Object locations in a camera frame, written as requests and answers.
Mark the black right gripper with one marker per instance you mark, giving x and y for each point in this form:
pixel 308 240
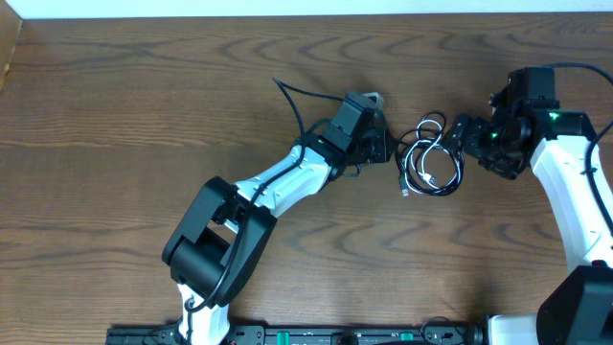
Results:
pixel 476 126

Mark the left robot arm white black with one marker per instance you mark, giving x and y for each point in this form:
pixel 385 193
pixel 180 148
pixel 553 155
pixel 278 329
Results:
pixel 218 243

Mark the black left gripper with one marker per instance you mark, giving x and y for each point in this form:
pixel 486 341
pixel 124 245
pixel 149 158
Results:
pixel 379 145

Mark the wooden side panel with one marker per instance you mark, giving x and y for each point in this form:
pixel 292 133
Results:
pixel 10 28

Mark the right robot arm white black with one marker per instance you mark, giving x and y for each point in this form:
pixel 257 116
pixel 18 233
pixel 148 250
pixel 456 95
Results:
pixel 528 129

